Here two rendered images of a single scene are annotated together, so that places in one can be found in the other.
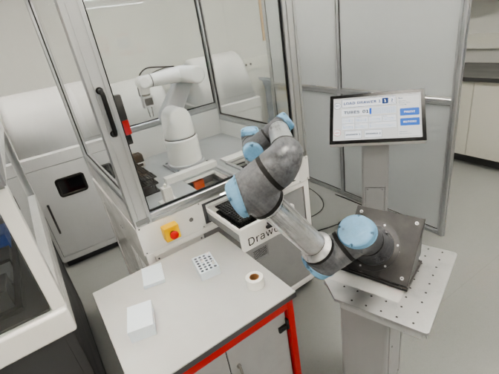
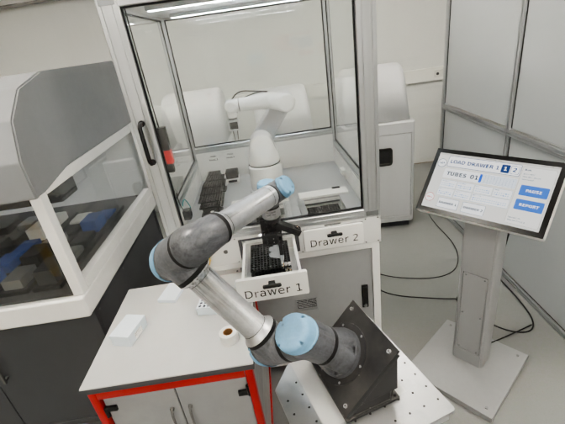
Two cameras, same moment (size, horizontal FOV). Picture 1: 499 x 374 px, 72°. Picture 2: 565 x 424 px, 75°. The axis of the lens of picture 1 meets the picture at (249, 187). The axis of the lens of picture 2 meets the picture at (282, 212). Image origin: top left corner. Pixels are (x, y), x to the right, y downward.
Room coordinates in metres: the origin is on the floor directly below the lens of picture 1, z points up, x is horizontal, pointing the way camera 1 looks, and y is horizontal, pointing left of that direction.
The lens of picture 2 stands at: (0.24, -0.74, 1.78)
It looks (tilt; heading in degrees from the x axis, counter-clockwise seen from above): 25 degrees down; 30
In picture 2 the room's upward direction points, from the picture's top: 8 degrees counter-clockwise
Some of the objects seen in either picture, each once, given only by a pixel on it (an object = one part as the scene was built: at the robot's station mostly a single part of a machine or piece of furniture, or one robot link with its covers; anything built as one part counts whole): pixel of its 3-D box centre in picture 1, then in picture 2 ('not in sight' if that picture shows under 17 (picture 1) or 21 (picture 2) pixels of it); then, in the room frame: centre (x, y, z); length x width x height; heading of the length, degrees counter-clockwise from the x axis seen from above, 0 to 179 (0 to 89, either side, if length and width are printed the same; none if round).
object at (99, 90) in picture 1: (108, 113); (145, 145); (1.30, 0.47, 1.45); 0.05 x 0.03 x 0.19; 31
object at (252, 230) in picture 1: (268, 227); (272, 286); (1.26, -0.05, 0.87); 0.29 x 0.02 x 0.11; 121
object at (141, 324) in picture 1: (141, 320); (129, 330); (0.92, 0.46, 0.79); 0.13 x 0.09 x 0.05; 15
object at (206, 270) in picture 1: (206, 266); (209, 301); (1.18, 0.24, 0.78); 0.12 x 0.08 x 0.04; 22
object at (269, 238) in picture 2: not in sight; (271, 230); (1.36, -0.03, 1.08); 0.09 x 0.08 x 0.12; 121
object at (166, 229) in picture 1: (171, 231); not in sight; (1.35, 0.39, 0.88); 0.07 x 0.05 x 0.07; 121
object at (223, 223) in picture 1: (242, 212); (271, 260); (1.44, 0.05, 0.86); 0.40 x 0.26 x 0.06; 31
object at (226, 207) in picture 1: (243, 212); (271, 260); (1.43, 0.05, 0.87); 0.22 x 0.18 x 0.06; 31
